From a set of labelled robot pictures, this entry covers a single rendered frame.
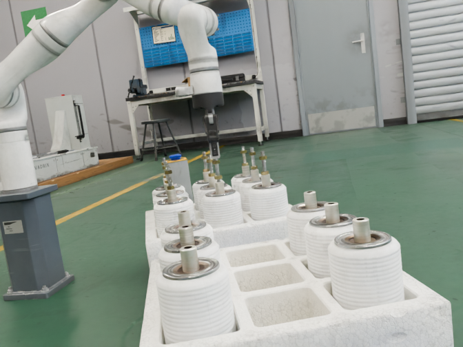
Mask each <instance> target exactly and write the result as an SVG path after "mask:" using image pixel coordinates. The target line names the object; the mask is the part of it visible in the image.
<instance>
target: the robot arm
mask: <svg viewBox="0 0 463 347"><path fill-rule="evenodd" d="M117 1H118V0H81V1H80V2H78V3H77V4H75V5H73V6H71V7H69V8H66V9H63V10H59V11H57V12H54V13H52V14H49V15H48V16H46V17H44V18H43V19H42V20H41V21H40V22H39V23H38V24H37V25H36V26H35V27H34V28H33V29H32V30H31V32H30V33H29V34H28V35H27V37H26V38H24V40H22V42H20V44H18V46H16V48H15V49H14V50H13V51H12V52H11V53H10V54H9V55H8V56H7V57H6V58H5V59H4V60H3V61H2V62H0V192H1V194H13V193H21V192H26V191H32V190H35V189H38V184H37V177H36V172H35V168H34V162H33V158H32V151H31V147H30V141H29V137H28V131H27V120H28V113H27V107H26V102H25V94H24V91H23V87H22V85H21V82H22V81H23V80H24V79H25V78H26V77H28V76H29V75H31V74H32V73H34V72H35V71H37V70H40V69H41V68H42V67H45V66H46V65H48V64H49V63H51V62H53V61H54V60H55V59H57V58H58V57H59V56H60V55H61V54H62V53H63V52H64V51H65V50H66V49H67V48H68V47H69V45H70V44H71V43H72V42H73V41H74V40H75V38H77V37H78V36H79V35H80V34H81V33H82V32H83V31H84V30H85V29H86V28H87V27H88V26H89V25H90V24H91V23H92V22H93V21H95V20H96V19H97V18H98V17H100V16H101V15H102V14H103V13H104V12H105V11H107V10H108V9H109V8H111V7H112V6H113V5H114V4H115V3H116V2H117ZM123 1H125V2H126V3H128V4H130V5H131V6H133V7H135V8H136V9H138V10H140V11H141V12H143V13H145V14H146V15H148V16H150V17H152V18H154V19H157V20H159V21H162V22H163V23H167V24H170V25H176V26H178V31H179V34H180V36H181V40H182V42H183V46H184V48H185V51H186V53H187V56H188V63H189V73H190V87H177V88H176V89H175V95H176V97H186V96H191V95H192V102H193V108H194V109H204V110H205V116H202V119H203V124H204V126H205V134H207V141H209V150H210V155H211V158H212V159H216V158H220V151H219V144H218V142H219V135H218V133H219V125H218V122H219V117H218V114H217V115H216V114H215V113H214V108H215V107H221V106H223V105H224V98H223V88H222V82H221V78H220V73H219V68H218V58H217V53H216V50H215V48H214V47H212V46H211V45H210V44H209V42H208V40H207V37H208V36H211V35H212V34H213V33H215V31H216V29H217V27H218V18H217V16H216V14H215V13H214V11H213V10H211V9H210V8H208V7H205V6H202V5H199V4H197V3H193V2H191V1H187V0H123Z"/></svg>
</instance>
